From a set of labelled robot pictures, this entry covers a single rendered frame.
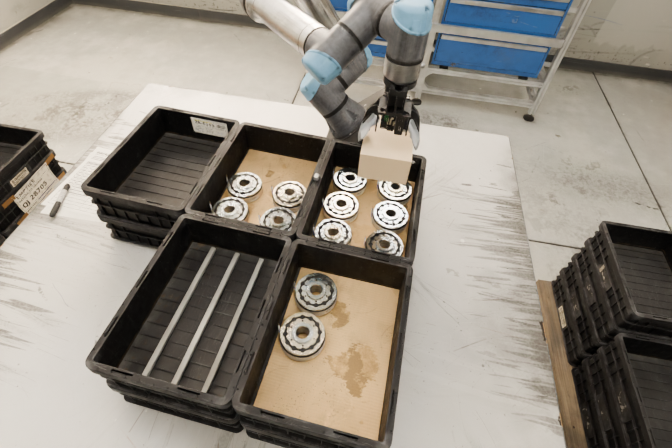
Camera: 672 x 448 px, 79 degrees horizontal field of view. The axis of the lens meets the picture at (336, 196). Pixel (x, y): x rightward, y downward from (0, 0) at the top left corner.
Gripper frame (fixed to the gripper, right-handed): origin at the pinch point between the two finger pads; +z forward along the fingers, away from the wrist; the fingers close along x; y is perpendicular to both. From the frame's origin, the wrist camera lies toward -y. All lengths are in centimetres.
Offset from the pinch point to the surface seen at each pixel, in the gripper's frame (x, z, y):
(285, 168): -30.4, 27.0, -12.2
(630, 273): 99, 61, -20
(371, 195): -1.6, 26.9, -6.5
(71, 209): -97, 40, 9
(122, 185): -76, 27, 6
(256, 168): -39.4, 27.0, -10.1
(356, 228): -4.4, 26.8, 7.3
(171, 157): -68, 27, -9
